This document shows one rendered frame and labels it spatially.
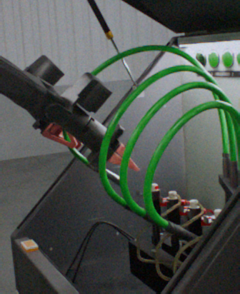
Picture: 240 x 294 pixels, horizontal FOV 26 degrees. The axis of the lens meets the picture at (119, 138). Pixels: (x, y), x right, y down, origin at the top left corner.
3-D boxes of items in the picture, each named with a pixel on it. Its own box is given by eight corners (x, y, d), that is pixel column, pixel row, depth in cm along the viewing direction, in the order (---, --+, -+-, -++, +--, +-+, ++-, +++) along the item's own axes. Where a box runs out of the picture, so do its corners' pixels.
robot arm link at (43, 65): (2, 76, 129) (-9, 71, 120) (34, 44, 128) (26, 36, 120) (35, 110, 128) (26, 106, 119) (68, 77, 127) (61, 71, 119)
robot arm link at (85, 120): (52, 116, 110) (51, 123, 104) (72, 91, 109) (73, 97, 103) (77, 135, 111) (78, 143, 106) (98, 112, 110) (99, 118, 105)
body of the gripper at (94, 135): (127, 130, 107) (99, 108, 105) (96, 169, 107) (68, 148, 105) (121, 126, 113) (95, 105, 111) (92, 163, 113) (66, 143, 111)
